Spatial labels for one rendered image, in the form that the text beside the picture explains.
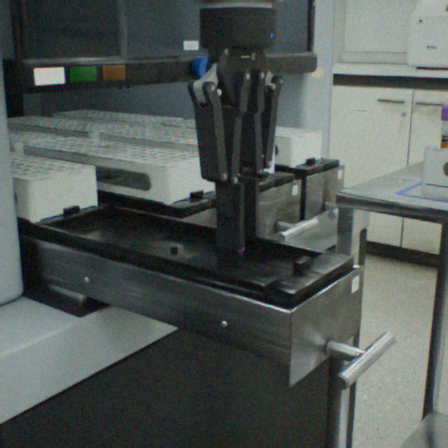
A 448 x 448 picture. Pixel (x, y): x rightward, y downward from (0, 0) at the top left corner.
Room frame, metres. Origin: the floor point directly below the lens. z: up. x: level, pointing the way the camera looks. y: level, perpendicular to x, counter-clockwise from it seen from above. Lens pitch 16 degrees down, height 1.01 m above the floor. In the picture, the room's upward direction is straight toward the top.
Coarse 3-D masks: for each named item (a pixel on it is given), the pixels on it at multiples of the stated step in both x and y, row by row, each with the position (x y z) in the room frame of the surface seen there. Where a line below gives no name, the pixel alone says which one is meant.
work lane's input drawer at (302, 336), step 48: (48, 240) 0.65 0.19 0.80; (96, 240) 0.61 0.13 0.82; (144, 240) 0.66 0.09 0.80; (192, 240) 0.66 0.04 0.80; (96, 288) 0.60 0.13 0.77; (144, 288) 0.56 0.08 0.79; (192, 288) 0.52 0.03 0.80; (240, 288) 0.50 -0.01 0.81; (288, 288) 0.48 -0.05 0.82; (336, 288) 0.52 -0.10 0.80; (240, 336) 0.49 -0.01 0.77; (288, 336) 0.46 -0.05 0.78; (336, 336) 0.53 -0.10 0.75; (384, 336) 0.52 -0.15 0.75; (288, 384) 0.46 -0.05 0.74; (336, 384) 0.45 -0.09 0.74
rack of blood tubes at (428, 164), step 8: (432, 144) 0.83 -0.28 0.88; (424, 152) 0.81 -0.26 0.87; (432, 152) 0.80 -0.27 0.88; (440, 152) 0.80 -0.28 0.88; (424, 160) 0.81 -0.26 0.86; (432, 160) 0.80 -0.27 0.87; (440, 160) 0.80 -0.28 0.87; (424, 168) 0.81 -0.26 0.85; (432, 168) 0.80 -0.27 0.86; (440, 168) 0.79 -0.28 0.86; (424, 176) 0.81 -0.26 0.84; (432, 176) 0.80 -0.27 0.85; (440, 176) 0.79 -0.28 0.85; (424, 184) 0.81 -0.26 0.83; (432, 184) 0.80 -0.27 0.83; (440, 184) 0.79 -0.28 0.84; (424, 192) 0.81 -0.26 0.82; (432, 192) 0.80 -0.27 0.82; (440, 192) 0.79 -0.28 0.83
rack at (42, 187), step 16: (16, 160) 0.81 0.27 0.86; (32, 160) 0.81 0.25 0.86; (48, 160) 0.81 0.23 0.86; (16, 176) 0.71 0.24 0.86; (32, 176) 0.71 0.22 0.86; (48, 176) 0.71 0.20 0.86; (64, 176) 0.72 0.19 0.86; (80, 176) 0.74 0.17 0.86; (16, 192) 0.70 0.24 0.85; (32, 192) 0.69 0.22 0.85; (48, 192) 0.70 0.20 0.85; (64, 192) 0.72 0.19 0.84; (80, 192) 0.74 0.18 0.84; (16, 208) 0.70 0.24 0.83; (32, 208) 0.69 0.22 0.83; (48, 208) 0.70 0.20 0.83; (80, 208) 0.74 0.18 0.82
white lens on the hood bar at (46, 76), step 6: (36, 72) 0.65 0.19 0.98; (42, 72) 0.66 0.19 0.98; (48, 72) 0.66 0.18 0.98; (54, 72) 0.67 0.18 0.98; (60, 72) 0.67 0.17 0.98; (36, 78) 0.65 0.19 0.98; (42, 78) 0.66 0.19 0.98; (48, 78) 0.66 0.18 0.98; (54, 78) 0.67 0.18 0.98; (60, 78) 0.67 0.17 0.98; (36, 84) 0.65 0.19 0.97; (42, 84) 0.65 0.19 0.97; (48, 84) 0.66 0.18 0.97
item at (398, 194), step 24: (408, 168) 0.98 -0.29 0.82; (360, 192) 0.82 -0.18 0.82; (384, 192) 0.82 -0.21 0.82; (408, 192) 0.82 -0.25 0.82; (360, 216) 0.82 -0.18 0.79; (408, 216) 0.76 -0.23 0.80; (432, 216) 0.74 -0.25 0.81; (336, 240) 0.82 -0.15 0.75; (432, 336) 1.15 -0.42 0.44; (336, 360) 0.81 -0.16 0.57; (432, 360) 1.14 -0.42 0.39; (432, 384) 1.14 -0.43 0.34; (336, 408) 0.81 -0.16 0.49; (432, 408) 1.14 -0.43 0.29; (336, 432) 0.81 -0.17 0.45; (432, 432) 1.06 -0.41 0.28
